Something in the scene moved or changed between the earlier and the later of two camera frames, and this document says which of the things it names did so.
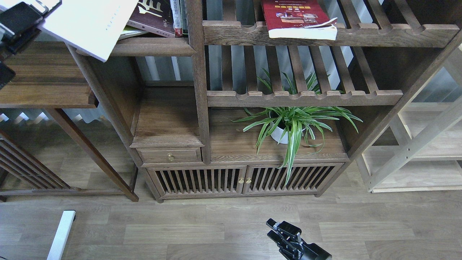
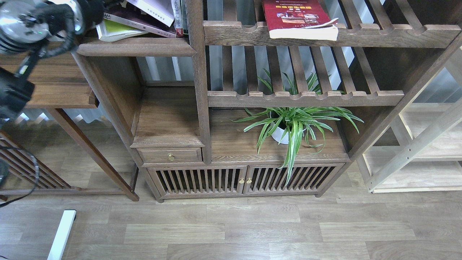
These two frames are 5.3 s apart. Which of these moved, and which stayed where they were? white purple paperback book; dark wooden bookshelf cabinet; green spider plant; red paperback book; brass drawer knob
Moved: white purple paperback book
Stayed: brass drawer knob; green spider plant; dark wooden bookshelf cabinet; red paperback book
